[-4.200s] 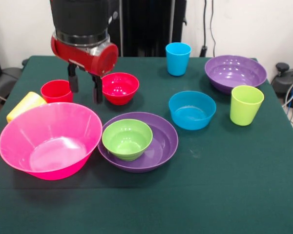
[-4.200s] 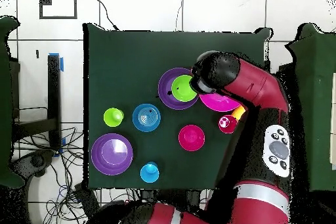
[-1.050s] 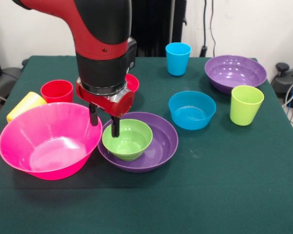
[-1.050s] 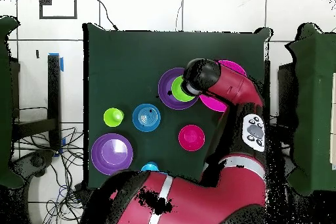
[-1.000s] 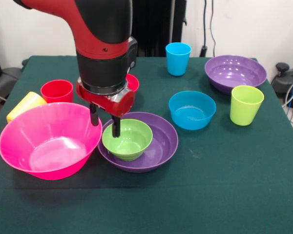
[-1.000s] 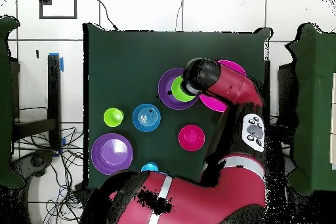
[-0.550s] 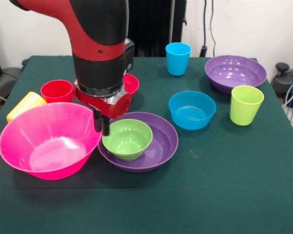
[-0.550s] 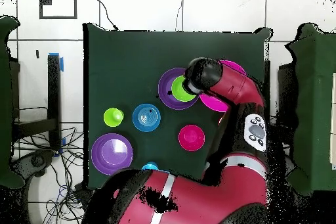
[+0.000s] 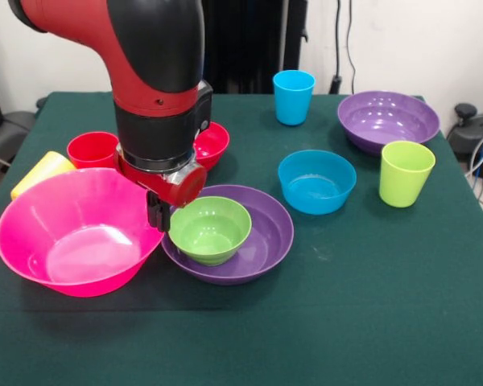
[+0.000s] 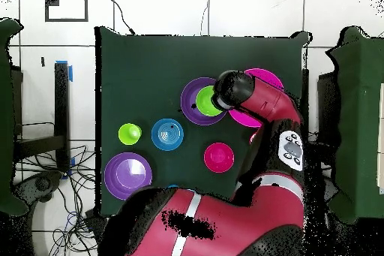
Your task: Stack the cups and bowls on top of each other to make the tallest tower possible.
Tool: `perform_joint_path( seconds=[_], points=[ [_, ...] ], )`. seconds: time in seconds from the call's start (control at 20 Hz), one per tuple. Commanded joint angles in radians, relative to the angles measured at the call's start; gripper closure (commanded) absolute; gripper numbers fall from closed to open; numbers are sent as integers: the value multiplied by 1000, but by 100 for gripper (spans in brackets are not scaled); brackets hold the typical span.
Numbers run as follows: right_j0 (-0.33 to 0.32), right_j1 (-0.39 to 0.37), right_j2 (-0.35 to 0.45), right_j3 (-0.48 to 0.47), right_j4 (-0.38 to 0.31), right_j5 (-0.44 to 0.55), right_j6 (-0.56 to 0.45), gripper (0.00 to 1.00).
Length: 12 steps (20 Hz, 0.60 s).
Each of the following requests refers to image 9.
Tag green cup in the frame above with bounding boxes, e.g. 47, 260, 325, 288
378, 140, 436, 209

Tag black office chair base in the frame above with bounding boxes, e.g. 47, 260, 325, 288
0, 96, 47, 166
446, 103, 483, 179

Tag blue bowl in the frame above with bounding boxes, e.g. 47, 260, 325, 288
277, 149, 357, 216

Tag red bowl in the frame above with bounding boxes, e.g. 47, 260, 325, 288
192, 122, 230, 170

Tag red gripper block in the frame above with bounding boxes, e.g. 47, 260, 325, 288
114, 154, 208, 233

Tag blue cup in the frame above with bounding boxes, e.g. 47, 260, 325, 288
272, 70, 316, 126

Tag black wall cable with plug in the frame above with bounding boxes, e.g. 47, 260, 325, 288
330, 0, 356, 96

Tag large pink bowl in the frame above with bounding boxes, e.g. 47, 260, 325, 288
0, 167, 166, 298

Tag tangled floor cables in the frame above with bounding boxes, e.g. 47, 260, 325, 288
464, 128, 483, 218

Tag dark green table cloth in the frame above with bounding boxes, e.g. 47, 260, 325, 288
0, 91, 483, 386

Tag yellow cup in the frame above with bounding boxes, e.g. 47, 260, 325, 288
10, 150, 78, 201

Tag purple bowl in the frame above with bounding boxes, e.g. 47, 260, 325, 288
160, 184, 295, 286
337, 90, 441, 157

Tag green ribbed bowl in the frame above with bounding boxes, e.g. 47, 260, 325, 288
168, 195, 253, 266

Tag red cup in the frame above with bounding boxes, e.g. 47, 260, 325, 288
66, 131, 120, 170

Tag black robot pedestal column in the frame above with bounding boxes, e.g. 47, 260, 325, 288
200, 0, 309, 96

